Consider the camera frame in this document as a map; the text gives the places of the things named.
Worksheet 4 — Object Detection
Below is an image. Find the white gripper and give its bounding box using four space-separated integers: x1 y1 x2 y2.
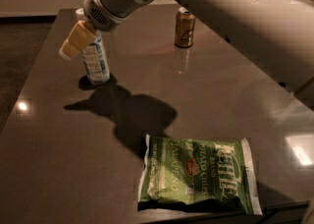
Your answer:
59 0 153 60

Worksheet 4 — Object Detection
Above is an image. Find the clear plastic water bottle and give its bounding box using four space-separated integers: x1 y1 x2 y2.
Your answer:
75 7 111 85

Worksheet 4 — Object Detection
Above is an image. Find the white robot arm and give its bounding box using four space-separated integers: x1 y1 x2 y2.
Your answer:
60 0 314 93

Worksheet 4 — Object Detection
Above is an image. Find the green jalapeno chip bag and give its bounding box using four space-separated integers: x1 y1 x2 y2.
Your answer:
138 136 262 215

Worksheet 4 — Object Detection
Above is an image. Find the brown soda can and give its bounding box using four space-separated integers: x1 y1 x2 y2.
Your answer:
175 7 195 48

